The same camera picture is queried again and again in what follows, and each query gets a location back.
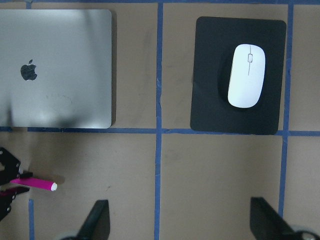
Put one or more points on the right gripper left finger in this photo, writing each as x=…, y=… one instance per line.
x=97, y=225

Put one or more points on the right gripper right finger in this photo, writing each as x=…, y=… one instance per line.
x=266, y=224

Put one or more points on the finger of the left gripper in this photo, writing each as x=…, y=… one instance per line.
x=11, y=168
x=6, y=198

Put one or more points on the pink marker pen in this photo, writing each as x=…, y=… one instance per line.
x=36, y=183

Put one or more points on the white computer mouse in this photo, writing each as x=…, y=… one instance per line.
x=246, y=76

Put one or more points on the black mousepad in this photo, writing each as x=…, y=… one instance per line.
x=216, y=39

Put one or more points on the silver laptop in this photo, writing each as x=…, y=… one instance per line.
x=56, y=68

